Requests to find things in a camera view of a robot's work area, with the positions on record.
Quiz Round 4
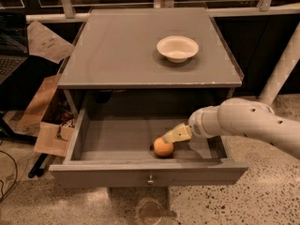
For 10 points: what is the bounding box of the grey cabinet with counter top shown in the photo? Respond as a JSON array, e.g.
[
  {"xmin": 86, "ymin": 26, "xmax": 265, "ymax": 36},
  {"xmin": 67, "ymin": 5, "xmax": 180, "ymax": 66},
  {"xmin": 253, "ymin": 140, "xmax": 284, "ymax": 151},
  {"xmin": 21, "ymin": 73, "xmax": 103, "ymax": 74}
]
[{"xmin": 58, "ymin": 7, "xmax": 243, "ymax": 113}]

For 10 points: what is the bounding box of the small metal drawer knob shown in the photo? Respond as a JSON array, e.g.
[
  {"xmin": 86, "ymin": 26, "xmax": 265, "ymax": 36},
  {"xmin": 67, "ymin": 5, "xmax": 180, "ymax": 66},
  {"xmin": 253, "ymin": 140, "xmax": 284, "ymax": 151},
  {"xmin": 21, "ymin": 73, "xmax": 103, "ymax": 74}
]
[{"xmin": 146, "ymin": 175, "xmax": 155, "ymax": 186}]

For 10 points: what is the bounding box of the black cable on floor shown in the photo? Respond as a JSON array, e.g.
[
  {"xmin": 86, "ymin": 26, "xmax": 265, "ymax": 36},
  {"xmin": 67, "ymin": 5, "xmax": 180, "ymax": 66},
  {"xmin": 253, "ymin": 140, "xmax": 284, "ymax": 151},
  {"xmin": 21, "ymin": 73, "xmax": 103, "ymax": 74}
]
[{"xmin": 0, "ymin": 149, "xmax": 19, "ymax": 202}]

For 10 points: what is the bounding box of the white paper bowl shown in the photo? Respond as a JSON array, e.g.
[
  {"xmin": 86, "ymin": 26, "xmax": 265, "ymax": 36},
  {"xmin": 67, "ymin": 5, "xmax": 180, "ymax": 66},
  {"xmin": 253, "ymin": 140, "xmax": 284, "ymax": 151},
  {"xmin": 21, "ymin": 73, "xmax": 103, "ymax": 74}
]
[{"xmin": 157, "ymin": 36, "xmax": 199, "ymax": 63}]

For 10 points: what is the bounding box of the open cardboard box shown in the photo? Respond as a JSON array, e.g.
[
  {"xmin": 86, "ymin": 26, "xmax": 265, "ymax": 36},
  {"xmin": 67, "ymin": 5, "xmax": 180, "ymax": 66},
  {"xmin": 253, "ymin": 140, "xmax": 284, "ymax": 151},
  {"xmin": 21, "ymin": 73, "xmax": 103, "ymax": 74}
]
[{"xmin": 17, "ymin": 75, "xmax": 74, "ymax": 157}]

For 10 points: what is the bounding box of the orange fruit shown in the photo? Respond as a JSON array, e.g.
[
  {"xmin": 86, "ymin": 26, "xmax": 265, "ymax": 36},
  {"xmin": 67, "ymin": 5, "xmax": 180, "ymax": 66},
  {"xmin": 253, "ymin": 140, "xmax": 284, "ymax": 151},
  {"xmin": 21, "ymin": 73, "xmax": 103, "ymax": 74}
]
[{"xmin": 154, "ymin": 138, "xmax": 173, "ymax": 157}]

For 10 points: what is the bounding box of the black stand leg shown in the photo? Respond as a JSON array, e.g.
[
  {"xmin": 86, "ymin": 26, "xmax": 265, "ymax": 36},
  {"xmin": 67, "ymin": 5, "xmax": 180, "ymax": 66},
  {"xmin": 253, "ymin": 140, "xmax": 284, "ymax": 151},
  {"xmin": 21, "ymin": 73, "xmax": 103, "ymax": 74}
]
[{"xmin": 0, "ymin": 113, "xmax": 37, "ymax": 144}]

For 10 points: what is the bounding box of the grey open top drawer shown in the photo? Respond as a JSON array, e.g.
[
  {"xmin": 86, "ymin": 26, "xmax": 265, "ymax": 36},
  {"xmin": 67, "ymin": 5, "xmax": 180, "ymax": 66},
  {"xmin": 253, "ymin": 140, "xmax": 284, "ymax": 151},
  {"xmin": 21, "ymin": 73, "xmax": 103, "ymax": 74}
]
[{"xmin": 50, "ymin": 110, "xmax": 248, "ymax": 188}]

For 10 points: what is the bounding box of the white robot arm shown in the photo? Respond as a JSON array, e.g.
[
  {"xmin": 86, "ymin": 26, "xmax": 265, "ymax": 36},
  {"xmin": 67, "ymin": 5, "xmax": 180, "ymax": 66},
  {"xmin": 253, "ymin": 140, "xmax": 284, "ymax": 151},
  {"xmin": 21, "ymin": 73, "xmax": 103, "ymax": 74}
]
[{"xmin": 162, "ymin": 24, "xmax": 300, "ymax": 159}]

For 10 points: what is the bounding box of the crumpled brown paper sheet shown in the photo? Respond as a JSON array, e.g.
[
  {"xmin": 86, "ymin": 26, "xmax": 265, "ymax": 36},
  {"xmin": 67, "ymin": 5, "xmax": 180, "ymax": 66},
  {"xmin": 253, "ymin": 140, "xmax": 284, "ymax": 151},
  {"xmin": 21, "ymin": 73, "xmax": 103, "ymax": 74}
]
[{"xmin": 27, "ymin": 21, "xmax": 74, "ymax": 64}]

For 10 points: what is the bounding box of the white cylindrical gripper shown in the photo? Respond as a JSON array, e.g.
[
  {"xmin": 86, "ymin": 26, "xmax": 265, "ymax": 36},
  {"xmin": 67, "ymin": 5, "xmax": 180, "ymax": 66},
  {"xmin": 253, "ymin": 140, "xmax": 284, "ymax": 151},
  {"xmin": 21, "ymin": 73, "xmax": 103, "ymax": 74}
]
[{"xmin": 162, "ymin": 106, "xmax": 223, "ymax": 143}]

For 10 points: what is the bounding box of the white horizontal rail pipe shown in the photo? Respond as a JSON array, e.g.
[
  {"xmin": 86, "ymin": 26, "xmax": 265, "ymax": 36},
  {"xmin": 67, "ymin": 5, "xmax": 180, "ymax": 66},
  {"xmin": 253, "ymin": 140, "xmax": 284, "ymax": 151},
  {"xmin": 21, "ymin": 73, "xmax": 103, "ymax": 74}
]
[{"xmin": 25, "ymin": 2, "xmax": 300, "ymax": 24}]

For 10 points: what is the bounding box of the black laptop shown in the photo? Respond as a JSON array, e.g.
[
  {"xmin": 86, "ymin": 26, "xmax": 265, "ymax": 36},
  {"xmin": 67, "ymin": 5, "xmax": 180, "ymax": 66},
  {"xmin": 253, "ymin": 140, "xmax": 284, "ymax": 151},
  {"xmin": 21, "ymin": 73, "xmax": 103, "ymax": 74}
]
[{"xmin": 0, "ymin": 11, "xmax": 29, "ymax": 84}]

